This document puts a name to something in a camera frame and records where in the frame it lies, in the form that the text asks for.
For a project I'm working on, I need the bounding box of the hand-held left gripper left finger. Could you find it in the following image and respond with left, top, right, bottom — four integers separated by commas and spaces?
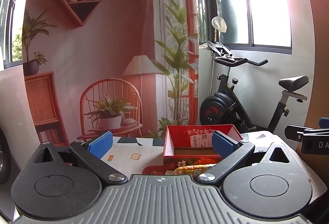
33, 131, 128, 185

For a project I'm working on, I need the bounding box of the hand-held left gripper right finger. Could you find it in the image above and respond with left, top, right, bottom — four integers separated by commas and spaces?
197, 131, 296, 186

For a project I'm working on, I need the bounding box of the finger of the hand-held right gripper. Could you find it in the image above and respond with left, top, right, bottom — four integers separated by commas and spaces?
284, 125, 309, 141

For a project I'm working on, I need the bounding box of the orange floral oven mitt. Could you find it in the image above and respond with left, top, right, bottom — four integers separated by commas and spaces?
174, 164, 221, 176

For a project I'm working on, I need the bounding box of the red cardboard box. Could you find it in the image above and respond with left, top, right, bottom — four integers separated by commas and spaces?
163, 124, 242, 176

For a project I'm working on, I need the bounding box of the black exercise bike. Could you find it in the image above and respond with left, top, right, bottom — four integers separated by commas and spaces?
199, 40, 309, 134

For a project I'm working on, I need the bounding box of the black rubber tyre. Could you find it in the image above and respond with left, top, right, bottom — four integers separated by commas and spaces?
0, 125, 12, 185

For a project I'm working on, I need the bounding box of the white plastic bag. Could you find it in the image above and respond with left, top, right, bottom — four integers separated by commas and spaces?
212, 16, 228, 34

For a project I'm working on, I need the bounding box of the dark framed window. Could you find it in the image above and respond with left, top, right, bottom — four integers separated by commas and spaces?
211, 0, 293, 55

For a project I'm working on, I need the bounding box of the lattice grille window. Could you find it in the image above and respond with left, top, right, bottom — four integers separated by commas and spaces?
0, 0, 30, 70

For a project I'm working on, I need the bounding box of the wall poster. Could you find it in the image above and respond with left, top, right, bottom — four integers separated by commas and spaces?
23, 0, 203, 141

